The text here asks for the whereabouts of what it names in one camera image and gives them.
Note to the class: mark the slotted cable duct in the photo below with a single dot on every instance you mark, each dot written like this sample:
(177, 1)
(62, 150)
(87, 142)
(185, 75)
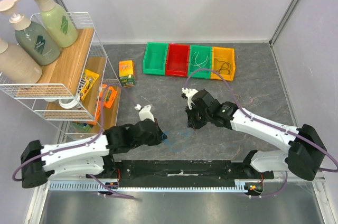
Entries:
(95, 186)

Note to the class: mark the light green pump bottle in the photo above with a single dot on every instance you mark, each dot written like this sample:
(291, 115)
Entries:
(57, 22)

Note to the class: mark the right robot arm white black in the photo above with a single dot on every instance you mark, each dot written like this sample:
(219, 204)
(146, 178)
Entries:
(300, 149)

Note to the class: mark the white tape roll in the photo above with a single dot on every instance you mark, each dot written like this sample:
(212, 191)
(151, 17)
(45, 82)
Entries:
(71, 104)

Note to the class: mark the beige pump bottle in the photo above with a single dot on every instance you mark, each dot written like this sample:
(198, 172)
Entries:
(16, 63)

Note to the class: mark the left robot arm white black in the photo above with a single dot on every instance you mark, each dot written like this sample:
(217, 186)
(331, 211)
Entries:
(86, 157)

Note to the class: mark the yellow candy bag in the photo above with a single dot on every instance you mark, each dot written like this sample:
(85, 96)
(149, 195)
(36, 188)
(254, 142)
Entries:
(87, 80)

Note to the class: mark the red bin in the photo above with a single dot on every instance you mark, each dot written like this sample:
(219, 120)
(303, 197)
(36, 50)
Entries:
(177, 60)

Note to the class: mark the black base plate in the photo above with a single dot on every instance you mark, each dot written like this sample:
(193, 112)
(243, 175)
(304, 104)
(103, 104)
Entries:
(179, 173)

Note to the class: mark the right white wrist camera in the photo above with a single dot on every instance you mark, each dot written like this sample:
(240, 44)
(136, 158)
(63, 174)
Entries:
(188, 94)

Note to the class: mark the white wire shelf rack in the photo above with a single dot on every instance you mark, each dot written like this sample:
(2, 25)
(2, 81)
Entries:
(61, 78)

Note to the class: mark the orange toy package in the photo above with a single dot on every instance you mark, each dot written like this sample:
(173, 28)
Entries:
(108, 97)

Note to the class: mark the colourful box on lower shelf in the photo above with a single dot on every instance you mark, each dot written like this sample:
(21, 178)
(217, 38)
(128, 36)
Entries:
(82, 127)

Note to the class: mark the yellow green small box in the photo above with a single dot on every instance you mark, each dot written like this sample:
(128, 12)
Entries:
(127, 73)

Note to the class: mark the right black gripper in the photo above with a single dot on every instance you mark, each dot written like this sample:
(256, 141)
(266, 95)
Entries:
(192, 118)

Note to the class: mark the dark green pump bottle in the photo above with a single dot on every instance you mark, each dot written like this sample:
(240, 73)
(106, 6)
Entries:
(34, 39)

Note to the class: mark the yellow bin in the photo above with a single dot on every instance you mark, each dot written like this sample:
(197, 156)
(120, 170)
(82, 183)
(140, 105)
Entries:
(224, 62)

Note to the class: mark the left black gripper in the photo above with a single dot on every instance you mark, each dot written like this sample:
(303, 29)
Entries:
(158, 138)

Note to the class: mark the left green bin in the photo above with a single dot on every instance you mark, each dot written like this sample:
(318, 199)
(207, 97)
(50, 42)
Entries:
(155, 58)

